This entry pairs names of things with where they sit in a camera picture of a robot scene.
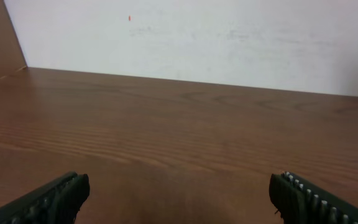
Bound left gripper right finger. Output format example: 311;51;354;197
268;171;358;224

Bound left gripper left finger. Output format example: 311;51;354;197
0;172;90;224

